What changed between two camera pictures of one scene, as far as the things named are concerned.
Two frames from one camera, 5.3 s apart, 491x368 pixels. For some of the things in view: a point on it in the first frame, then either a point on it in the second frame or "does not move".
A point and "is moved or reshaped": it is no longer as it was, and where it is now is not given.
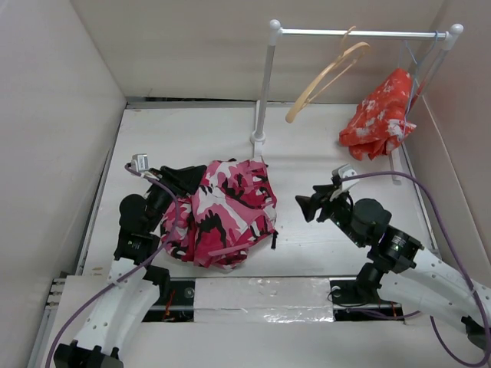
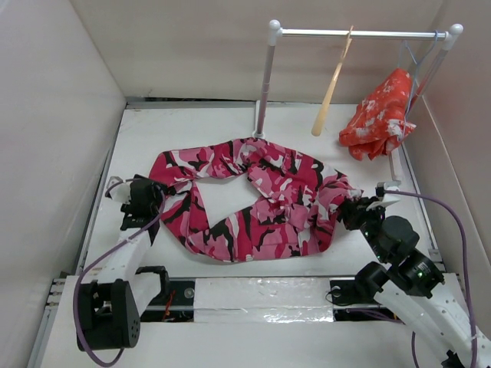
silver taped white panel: [262, 300] does not move
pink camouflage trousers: [234, 208] is moved or reshaped
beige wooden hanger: [308, 85] to [333, 75]
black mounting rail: [175, 302] does not move
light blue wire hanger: [417, 64] does not move
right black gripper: [309, 205] to [352, 209]
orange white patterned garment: [380, 123] does not move
